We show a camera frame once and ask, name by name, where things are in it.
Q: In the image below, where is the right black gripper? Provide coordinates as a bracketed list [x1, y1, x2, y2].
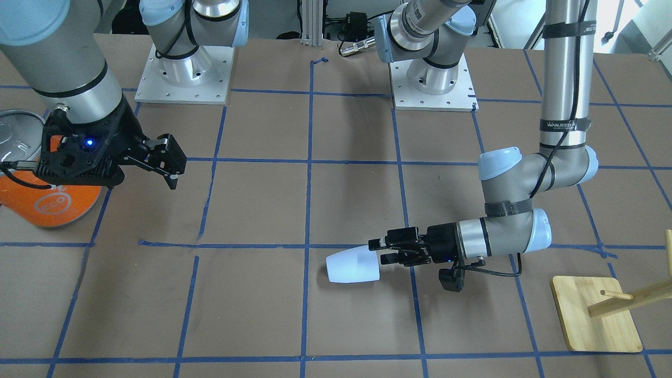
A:
[119, 133, 187, 191]

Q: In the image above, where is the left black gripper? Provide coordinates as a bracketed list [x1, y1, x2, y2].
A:
[368, 223, 463, 267]

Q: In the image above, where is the light blue plastic cup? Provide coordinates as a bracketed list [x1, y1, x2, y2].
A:
[325, 246, 380, 284]

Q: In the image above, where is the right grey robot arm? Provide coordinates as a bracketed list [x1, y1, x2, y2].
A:
[2, 1, 249, 190]

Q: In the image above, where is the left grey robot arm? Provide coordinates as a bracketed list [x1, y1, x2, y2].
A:
[368, 1, 599, 267]

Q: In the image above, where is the orange rice cooker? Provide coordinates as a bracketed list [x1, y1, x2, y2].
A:
[1, 109, 101, 227]

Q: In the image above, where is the silver metal connector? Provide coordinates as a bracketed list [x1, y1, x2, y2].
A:
[339, 37, 376, 57]

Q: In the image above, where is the wooden mug tree stand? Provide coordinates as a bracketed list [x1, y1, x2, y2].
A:
[541, 230, 670, 353]

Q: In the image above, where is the black power adapter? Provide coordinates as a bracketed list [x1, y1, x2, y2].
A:
[343, 12, 368, 37]

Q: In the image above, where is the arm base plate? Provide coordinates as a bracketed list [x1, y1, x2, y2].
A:
[134, 46, 236, 105]
[389, 55, 479, 112]

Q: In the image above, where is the aluminium frame post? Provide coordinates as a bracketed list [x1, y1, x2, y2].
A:
[300, 0, 324, 49]

